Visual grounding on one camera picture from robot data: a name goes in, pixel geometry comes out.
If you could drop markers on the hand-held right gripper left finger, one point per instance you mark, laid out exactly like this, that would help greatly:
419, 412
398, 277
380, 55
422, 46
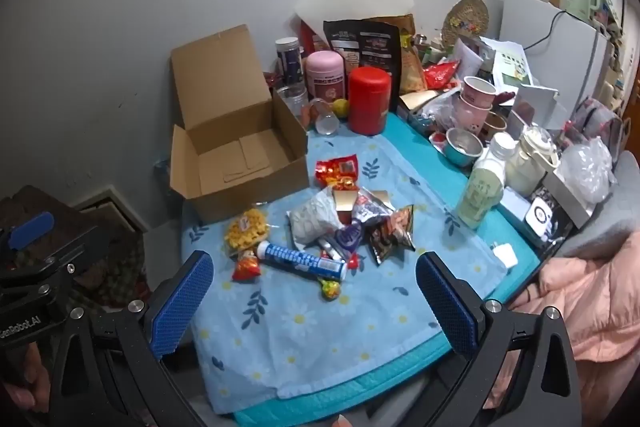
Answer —
180, 302

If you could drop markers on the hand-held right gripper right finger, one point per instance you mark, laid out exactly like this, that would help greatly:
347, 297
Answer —
447, 307

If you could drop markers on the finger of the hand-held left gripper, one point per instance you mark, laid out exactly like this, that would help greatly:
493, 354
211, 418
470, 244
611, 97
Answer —
30, 229
55, 252

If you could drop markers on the small red candy packet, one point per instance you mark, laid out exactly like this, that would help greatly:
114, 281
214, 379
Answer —
246, 268

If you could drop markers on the dark snack packet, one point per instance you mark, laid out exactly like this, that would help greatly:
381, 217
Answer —
390, 237

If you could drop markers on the yellow snack packet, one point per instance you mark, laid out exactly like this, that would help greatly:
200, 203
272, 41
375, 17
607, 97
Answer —
245, 229

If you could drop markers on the green candy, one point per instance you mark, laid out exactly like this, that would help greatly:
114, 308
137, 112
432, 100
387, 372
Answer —
330, 291

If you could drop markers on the silver purple snack packet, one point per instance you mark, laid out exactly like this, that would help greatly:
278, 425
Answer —
367, 209

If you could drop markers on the blue tube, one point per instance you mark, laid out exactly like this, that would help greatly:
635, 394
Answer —
300, 259

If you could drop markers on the white bread packet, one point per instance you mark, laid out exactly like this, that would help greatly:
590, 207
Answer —
310, 219

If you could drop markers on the red egg snack packet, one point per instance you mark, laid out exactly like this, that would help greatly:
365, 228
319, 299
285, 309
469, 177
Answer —
336, 169

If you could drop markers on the brown cardboard box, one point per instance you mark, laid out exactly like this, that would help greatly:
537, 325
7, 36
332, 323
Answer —
240, 107

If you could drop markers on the person's left hand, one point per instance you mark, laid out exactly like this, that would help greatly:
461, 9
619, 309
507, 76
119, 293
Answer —
22, 382

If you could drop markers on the white charger plug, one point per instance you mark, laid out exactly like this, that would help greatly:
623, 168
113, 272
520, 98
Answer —
506, 254

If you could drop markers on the small red sachet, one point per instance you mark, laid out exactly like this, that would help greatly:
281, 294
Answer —
352, 262

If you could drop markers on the white green drink bottle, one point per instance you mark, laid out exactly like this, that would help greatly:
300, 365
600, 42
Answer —
480, 192

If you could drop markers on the black box with white circle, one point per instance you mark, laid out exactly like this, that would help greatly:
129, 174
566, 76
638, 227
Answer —
542, 217

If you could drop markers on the silver striped snack packet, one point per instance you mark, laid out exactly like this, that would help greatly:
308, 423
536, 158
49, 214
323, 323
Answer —
329, 248

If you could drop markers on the blue floral cloth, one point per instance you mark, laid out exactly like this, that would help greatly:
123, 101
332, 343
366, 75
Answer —
310, 337

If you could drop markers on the teal mat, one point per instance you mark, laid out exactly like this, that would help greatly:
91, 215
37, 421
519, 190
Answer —
425, 167

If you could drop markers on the pink quilted jacket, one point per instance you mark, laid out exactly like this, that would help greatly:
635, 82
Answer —
600, 307

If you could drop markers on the teal steel bowl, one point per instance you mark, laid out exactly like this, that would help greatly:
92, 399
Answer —
462, 147

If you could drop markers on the cream ceramic pot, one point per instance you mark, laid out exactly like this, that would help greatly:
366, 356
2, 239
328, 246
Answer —
530, 162

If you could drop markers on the small red dish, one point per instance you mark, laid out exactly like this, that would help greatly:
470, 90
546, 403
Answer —
437, 138

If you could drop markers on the grey chair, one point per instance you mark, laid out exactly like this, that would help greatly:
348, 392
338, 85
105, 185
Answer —
600, 227

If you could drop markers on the pink printed cup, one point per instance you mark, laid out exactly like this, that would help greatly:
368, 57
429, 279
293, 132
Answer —
467, 119

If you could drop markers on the brown cup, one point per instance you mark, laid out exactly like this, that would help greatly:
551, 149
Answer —
495, 124

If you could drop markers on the clear plastic bag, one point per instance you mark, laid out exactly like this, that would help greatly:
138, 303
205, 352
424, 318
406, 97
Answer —
585, 172

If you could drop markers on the open gold cardboard box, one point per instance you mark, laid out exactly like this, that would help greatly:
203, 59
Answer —
420, 99

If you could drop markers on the red canister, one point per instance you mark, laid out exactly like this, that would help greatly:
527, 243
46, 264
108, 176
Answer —
369, 102

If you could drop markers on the pink white paper cup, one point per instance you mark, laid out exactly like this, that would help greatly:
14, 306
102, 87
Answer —
479, 89

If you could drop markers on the clear overturned glass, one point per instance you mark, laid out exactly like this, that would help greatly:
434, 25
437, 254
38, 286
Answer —
327, 122

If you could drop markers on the yellow lemon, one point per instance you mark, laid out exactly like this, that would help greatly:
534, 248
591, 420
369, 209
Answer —
341, 107

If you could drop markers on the clear plastic jar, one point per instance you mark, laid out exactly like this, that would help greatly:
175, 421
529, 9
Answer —
292, 99

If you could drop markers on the red plastic packet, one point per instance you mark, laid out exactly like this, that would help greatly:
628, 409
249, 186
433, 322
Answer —
440, 74

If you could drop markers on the pink floral bag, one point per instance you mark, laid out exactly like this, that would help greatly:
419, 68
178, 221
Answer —
595, 117

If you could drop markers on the orange snack bag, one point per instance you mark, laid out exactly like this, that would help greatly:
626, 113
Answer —
412, 67

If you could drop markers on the white green carton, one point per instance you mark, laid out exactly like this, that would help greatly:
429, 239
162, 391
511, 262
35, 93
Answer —
510, 67

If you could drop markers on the pink canister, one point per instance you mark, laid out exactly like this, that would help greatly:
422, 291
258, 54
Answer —
326, 77

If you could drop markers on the dark jar with white lid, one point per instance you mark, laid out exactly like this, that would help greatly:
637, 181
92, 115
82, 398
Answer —
289, 64

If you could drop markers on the black pouch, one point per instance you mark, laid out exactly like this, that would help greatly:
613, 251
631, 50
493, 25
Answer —
370, 44

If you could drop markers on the white fridge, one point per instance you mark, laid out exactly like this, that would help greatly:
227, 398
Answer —
565, 52

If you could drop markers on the woven trivet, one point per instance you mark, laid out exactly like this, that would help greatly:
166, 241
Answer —
465, 19

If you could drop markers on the red bag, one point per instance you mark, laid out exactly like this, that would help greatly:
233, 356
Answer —
307, 37

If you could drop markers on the beige wall panel frame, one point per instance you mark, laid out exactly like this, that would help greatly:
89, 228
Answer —
112, 212

